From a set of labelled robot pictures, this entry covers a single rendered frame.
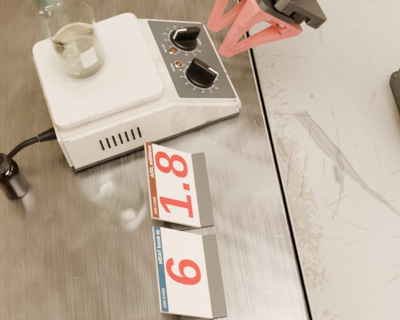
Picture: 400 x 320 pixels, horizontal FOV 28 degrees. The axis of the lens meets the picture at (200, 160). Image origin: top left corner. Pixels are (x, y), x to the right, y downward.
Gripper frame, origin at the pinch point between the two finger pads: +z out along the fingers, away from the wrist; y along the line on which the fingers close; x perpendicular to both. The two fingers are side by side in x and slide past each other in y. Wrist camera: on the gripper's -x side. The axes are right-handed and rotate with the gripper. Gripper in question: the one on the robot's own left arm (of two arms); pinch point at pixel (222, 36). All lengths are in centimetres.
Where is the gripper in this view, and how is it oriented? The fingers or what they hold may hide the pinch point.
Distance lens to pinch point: 80.0
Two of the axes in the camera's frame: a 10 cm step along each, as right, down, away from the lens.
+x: 6.9, 1.8, 7.0
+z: -6.5, 5.8, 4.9
